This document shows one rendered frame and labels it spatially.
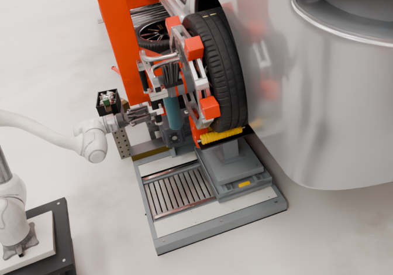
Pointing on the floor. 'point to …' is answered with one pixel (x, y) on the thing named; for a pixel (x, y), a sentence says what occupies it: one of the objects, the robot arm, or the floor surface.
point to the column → (122, 143)
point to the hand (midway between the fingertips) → (155, 110)
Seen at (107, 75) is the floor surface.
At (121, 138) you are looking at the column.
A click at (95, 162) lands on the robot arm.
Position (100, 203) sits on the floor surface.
